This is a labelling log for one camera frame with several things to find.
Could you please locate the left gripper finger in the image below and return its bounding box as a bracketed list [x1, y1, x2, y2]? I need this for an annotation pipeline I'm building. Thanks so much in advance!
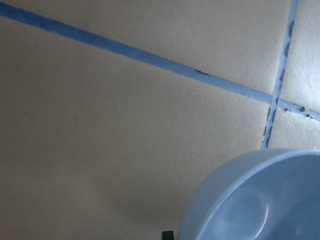
[161, 230, 174, 240]

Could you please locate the blue bowl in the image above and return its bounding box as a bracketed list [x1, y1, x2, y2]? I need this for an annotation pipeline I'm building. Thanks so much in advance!
[177, 149, 320, 240]

